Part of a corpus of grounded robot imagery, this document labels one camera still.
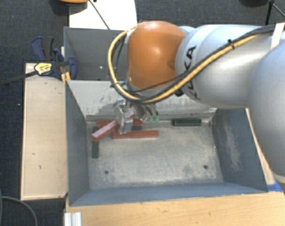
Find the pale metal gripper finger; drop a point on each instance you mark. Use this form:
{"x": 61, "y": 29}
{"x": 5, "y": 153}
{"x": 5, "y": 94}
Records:
{"x": 125, "y": 128}
{"x": 128, "y": 118}

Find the red-brown block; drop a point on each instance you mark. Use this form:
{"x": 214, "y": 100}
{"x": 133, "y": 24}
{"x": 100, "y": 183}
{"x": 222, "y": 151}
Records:
{"x": 105, "y": 123}
{"x": 104, "y": 131}
{"x": 137, "y": 134}

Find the dark green flat block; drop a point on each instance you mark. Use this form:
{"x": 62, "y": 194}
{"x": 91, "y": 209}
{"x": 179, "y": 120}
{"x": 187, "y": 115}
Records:
{"x": 95, "y": 149}
{"x": 186, "y": 122}

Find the grey metal bin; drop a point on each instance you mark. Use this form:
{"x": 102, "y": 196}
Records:
{"x": 156, "y": 159}

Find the pale wood flat board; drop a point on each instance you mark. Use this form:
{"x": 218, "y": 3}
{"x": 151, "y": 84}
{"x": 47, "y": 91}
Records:
{"x": 43, "y": 138}

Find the black cylinder on white bracket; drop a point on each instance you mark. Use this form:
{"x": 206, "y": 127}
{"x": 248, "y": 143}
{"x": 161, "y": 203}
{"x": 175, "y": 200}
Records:
{"x": 179, "y": 93}

